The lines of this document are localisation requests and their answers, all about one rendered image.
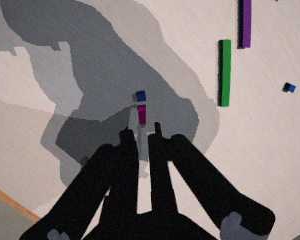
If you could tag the magenta rod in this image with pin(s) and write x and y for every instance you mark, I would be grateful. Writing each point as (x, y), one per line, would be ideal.
(142, 113)

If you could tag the purple rod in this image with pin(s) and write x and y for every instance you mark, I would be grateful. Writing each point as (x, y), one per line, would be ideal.
(245, 23)

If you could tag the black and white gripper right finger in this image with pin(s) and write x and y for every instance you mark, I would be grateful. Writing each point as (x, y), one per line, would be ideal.
(237, 216)

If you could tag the small blue cube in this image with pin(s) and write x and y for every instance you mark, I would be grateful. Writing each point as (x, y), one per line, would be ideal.
(289, 87)
(141, 96)

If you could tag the green rod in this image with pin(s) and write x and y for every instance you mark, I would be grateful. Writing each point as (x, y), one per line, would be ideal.
(225, 73)

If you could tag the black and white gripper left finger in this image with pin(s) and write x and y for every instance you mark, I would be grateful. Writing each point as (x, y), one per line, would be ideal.
(71, 215)

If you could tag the grey rod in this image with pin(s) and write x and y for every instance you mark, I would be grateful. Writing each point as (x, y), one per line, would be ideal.
(84, 160)

